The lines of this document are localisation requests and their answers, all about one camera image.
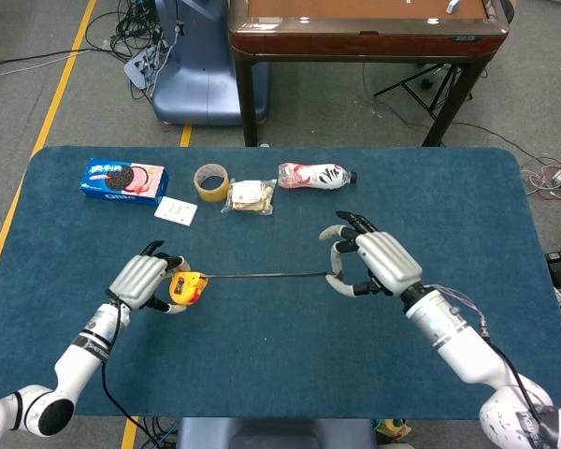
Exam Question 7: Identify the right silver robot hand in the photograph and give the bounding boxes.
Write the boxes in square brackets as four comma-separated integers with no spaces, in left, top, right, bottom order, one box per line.
[318,210,424,300]

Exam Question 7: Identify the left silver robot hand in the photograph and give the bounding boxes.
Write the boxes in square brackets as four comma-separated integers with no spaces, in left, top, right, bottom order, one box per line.
[106,240,191,315]

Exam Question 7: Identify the yellow tape measure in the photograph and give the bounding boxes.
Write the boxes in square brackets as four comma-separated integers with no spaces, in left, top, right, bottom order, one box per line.
[168,268,345,306]

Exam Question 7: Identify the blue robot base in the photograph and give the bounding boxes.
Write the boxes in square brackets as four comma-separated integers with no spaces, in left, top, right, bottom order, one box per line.
[151,0,270,126]

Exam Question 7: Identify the yellowish packing tape roll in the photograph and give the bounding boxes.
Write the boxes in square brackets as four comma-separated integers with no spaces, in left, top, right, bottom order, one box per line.
[193,163,231,204]

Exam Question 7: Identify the blue Oreo cookie box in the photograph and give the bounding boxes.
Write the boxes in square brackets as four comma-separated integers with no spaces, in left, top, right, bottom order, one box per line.
[79,157,170,208]

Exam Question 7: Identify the red white plastic bottle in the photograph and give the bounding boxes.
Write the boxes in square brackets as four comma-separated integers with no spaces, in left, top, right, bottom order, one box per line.
[277,162,359,192]

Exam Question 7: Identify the bread in clear bag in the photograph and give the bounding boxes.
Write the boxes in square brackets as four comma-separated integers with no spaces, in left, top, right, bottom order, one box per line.
[220,178,278,217]

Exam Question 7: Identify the blue felt table cover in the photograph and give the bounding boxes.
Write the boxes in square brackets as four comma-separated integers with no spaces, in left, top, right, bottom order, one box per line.
[0,145,561,420]

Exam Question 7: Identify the colourful small toy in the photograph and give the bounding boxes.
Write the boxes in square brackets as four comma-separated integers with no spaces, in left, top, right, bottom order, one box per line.
[372,418,412,443]

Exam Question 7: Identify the black tripod stand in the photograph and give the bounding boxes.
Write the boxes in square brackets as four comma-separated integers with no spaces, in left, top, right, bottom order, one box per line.
[372,63,474,121]

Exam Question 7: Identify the grey blue robot torso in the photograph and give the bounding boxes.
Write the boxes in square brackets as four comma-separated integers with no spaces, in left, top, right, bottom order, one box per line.
[175,417,378,449]

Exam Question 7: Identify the white power strip with plugs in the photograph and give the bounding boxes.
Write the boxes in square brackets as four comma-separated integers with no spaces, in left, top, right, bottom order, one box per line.
[123,46,169,90]

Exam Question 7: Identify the brown mahjong table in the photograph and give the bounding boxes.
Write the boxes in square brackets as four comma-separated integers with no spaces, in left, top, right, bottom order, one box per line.
[227,0,511,149]

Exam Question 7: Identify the white wall switch plate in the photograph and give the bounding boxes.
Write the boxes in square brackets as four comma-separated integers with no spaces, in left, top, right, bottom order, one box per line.
[153,196,199,228]

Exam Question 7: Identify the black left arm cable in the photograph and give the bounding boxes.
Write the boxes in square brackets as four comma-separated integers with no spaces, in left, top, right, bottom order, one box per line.
[100,298,163,448]

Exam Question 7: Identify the right arm wire harness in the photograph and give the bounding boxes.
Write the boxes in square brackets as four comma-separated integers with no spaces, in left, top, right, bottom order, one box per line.
[427,283,558,425]

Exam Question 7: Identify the cables under table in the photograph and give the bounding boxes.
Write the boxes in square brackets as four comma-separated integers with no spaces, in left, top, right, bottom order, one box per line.
[142,415,180,449]

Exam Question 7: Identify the red white wire bundle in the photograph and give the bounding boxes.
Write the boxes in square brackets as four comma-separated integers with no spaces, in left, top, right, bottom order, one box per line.
[521,157,561,203]

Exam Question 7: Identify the long black floor cable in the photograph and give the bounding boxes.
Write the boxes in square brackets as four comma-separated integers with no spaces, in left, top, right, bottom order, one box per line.
[0,45,127,75]

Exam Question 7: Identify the tangle of black cables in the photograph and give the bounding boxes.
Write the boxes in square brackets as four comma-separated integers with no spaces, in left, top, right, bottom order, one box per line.
[84,0,172,102]

